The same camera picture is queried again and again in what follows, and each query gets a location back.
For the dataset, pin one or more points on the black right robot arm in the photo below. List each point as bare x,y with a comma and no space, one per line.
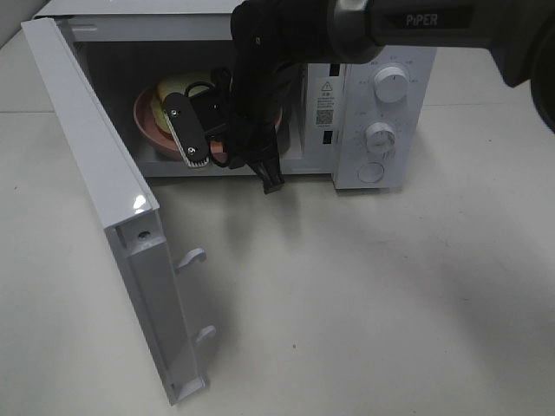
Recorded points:
273,37

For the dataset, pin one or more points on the white lower timer knob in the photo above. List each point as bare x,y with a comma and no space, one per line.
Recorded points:
379,137

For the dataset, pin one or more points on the white microwave oven body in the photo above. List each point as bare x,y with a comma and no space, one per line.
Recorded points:
125,47

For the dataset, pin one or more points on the white upper power knob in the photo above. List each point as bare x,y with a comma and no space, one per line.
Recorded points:
391,84

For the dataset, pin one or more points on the white round door button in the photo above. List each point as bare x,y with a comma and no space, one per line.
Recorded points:
371,172

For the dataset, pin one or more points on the pink round plate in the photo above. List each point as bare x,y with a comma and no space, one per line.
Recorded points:
163,142

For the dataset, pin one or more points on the white microwave door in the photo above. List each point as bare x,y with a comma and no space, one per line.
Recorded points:
127,209

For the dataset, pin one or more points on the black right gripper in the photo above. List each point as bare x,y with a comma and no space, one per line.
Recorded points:
217,112

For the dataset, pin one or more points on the toast sandwich with lettuce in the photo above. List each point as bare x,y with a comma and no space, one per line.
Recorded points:
171,86

